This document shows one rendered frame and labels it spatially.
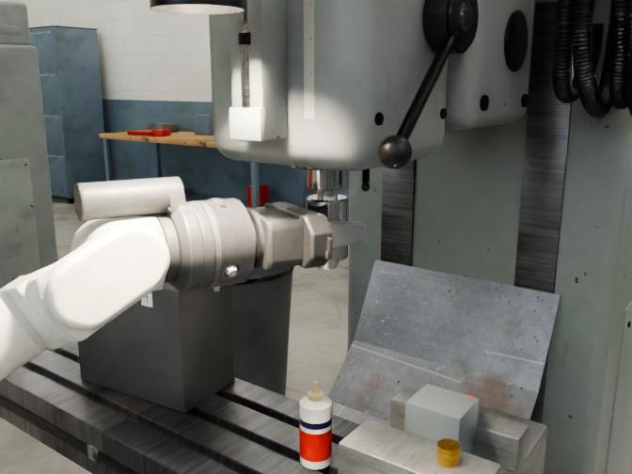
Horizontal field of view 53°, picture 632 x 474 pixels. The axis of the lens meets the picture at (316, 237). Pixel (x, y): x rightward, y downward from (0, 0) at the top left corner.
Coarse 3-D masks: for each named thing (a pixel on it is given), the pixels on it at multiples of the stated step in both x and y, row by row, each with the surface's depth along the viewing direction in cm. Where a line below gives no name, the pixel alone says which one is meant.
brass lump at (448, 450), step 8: (440, 440) 61; (448, 440) 61; (440, 448) 60; (448, 448) 60; (456, 448) 60; (440, 456) 60; (448, 456) 60; (456, 456) 60; (440, 464) 60; (448, 464) 60; (456, 464) 60
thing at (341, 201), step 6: (312, 198) 69; (318, 198) 69; (324, 198) 69; (330, 198) 69; (336, 198) 69; (342, 198) 69; (348, 198) 70; (312, 204) 69; (318, 204) 68; (324, 204) 68; (330, 204) 68; (336, 204) 68; (342, 204) 69; (348, 204) 70
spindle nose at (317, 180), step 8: (312, 176) 68; (320, 176) 67; (328, 176) 67; (336, 176) 67; (344, 176) 68; (312, 184) 68; (320, 184) 68; (328, 184) 67; (336, 184) 68; (344, 184) 68
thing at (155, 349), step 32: (224, 288) 96; (128, 320) 93; (160, 320) 90; (192, 320) 90; (224, 320) 97; (96, 352) 98; (128, 352) 95; (160, 352) 91; (192, 352) 91; (224, 352) 98; (128, 384) 96; (160, 384) 92; (192, 384) 92; (224, 384) 99
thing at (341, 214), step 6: (312, 210) 69; (318, 210) 68; (324, 210) 68; (330, 210) 68; (336, 210) 68; (342, 210) 69; (348, 210) 70; (330, 216) 68; (336, 216) 68; (342, 216) 69; (342, 246) 70; (336, 252) 69; (342, 252) 70; (336, 258) 70; (342, 258) 70
